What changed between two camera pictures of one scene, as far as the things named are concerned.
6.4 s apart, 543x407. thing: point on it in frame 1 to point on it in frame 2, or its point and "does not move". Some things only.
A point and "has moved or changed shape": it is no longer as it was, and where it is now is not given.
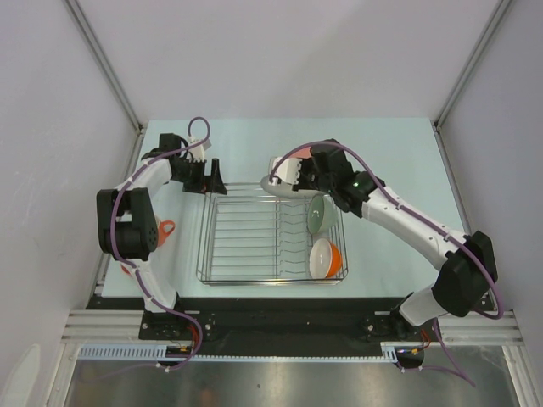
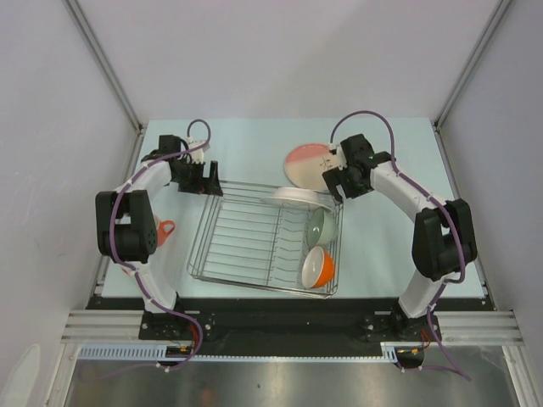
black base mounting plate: x=273 y=326 does not move
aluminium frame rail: x=103 y=326 does not move
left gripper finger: x=195 y=176 does not move
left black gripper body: x=182 y=175 does not move
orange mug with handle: x=165 y=228 does not move
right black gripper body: x=310 y=180 to x=361 y=189
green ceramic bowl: x=321 y=214 has moved or changed shape
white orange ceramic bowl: x=325 y=259 has moved or changed shape
